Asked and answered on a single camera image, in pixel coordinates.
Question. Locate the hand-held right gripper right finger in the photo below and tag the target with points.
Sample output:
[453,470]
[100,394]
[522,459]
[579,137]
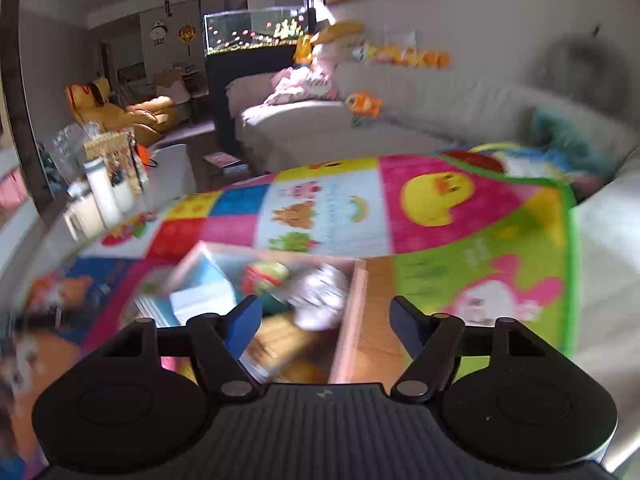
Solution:
[402,327]

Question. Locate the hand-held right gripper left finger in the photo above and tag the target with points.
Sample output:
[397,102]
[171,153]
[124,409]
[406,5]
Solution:
[245,325]

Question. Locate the gold snack packet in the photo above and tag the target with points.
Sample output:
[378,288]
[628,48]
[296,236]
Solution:
[285,345]

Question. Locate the wooden storage box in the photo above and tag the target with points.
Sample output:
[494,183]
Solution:
[350,330]

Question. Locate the white soft toy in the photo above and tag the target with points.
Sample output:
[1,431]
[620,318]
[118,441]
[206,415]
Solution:
[320,295]

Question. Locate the blue white picture book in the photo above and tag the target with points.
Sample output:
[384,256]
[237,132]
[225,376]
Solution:
[200,290]

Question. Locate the colourful printed play mat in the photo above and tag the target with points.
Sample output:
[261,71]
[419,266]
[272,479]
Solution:
[435,240]

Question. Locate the pink book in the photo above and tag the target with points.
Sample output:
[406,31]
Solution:
[222,159]

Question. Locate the small white bottle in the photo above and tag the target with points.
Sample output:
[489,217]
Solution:
[124,195]

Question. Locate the tall white bottle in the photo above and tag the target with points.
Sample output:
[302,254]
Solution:
[102,192]

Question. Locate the white cup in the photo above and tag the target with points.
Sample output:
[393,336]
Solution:
[82,217]

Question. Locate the yellow printed card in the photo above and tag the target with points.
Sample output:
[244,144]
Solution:
[107,146]

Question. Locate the grey sofa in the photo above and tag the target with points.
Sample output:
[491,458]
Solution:
[450,105]

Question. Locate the orange plush toy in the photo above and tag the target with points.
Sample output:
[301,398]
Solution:
[364,102]

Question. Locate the yellow armchair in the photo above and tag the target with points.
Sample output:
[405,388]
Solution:
[135,112]

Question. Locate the clear glass jar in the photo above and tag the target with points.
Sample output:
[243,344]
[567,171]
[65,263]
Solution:
[75,147]

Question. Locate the teal cloth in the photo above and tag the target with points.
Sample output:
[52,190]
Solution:
[562,140]

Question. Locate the pink blanket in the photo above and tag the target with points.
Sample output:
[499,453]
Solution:
[300,82]

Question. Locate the row of orange plush toys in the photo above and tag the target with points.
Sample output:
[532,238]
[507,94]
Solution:
[407,56]

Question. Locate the glass aquarium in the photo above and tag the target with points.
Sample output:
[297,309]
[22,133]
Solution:
[255,30]

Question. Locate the yellow plush toy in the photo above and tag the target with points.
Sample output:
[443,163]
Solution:
[330,35]

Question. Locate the grey fluffy pillow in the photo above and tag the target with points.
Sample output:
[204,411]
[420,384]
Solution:
[580,72]

